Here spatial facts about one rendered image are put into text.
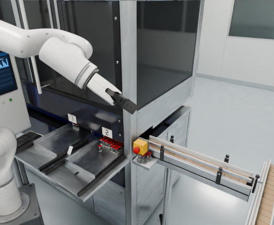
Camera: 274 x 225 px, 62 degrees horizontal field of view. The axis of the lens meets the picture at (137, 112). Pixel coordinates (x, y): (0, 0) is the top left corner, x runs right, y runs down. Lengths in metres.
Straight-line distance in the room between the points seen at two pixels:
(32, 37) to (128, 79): 0.60
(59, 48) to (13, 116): 1.40
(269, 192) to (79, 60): 1.12
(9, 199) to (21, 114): 0.95
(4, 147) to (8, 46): 0.52
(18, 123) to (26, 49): 1.36
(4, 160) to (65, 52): 0.68
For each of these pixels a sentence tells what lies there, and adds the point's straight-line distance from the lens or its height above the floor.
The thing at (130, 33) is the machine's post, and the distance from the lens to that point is 1.18.
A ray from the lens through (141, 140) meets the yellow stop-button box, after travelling 1.40.
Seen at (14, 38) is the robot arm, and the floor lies 1.70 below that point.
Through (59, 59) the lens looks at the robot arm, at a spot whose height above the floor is 1.65.
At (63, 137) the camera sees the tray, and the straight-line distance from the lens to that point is 1.79.
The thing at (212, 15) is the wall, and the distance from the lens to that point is 5.82.
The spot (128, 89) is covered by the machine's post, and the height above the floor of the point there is 1.36.
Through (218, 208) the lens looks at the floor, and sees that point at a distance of 2.50.
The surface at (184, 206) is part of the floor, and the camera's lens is 2.43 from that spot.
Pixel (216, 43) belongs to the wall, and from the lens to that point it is 5.83.
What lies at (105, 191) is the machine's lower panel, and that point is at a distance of 1.90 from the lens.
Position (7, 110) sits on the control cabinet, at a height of 1.04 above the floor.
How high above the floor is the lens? 1.81
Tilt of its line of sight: 27 degrees down
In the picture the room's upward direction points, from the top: straight up
